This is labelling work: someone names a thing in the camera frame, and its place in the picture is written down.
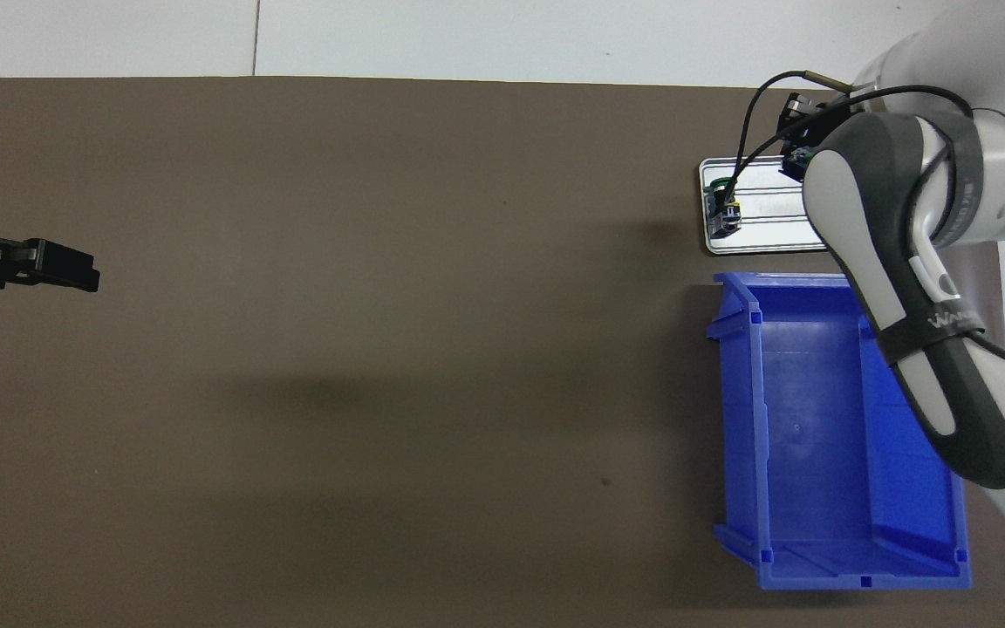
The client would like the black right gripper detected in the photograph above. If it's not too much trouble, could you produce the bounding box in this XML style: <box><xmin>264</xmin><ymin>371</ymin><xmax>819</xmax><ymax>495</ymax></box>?
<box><xmin>780</xmin><ymin>90</ymin><xmax>865</xmax><ymax>154</ymax></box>

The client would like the silver metal tray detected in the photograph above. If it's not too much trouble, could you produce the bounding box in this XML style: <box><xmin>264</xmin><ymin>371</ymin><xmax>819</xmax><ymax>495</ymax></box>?
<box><xmin>699</xmin><ymin>157</ymin><xmax>831</xmax><ymax>256</ymax></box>

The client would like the brown table mat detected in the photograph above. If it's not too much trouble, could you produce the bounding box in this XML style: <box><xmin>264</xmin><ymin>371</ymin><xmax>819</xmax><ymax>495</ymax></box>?
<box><xmin>0</xmin><ymin>77</ymin><xmax>1005</xmax><ymax>628</ymax></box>

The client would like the blue plastic bin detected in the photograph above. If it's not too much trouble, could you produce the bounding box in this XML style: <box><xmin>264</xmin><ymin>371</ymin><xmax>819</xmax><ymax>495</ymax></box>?
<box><xmin>706</xmin><ymin>271</ymin><xmax>972</xmax><ymax>591</ymax></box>

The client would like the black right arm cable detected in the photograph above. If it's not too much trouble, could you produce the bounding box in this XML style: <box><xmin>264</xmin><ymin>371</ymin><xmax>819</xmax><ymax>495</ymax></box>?
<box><xmin>723</xmin><ymin>68</ymin><xmax>974</xmax><ymax>210</ymax></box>

